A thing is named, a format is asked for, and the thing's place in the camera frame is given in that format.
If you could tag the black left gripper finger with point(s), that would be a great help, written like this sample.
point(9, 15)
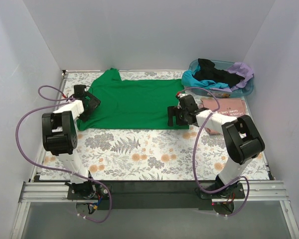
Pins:
point(92, 100)
point(87, 112)

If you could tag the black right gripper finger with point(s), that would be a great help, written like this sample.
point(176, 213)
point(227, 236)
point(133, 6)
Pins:
point(172, 111)
point(172, 121)

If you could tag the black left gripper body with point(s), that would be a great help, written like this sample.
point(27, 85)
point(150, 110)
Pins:
point(90, 107)

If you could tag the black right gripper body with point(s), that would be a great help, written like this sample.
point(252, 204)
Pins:
point(171, 116)

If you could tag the green t shirt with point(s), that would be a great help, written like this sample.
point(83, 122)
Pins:
point(131, 104)

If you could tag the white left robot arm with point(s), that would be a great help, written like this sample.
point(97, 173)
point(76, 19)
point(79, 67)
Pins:
point(60, 135)

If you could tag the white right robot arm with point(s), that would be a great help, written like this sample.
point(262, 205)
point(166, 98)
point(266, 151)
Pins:
point(242, 139)

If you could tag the teal t shirt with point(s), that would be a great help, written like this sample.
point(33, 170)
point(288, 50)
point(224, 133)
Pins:
point(188, 80)

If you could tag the black t shirt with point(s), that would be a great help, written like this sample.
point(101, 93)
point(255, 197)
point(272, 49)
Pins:
point(208, 71)

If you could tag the folded pink t shirt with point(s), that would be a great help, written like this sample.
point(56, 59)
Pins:
point(233, 107)

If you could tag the teal plastic laundry basket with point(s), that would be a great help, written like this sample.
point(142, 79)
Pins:
point(223, 65)

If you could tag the lavender t shirt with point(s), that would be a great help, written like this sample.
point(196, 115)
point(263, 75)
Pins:
point(240, 69)

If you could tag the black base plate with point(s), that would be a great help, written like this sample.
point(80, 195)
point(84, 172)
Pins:
point(101, 197)

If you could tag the aluminium frame rail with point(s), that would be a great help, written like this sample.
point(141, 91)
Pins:
point(265, 190)

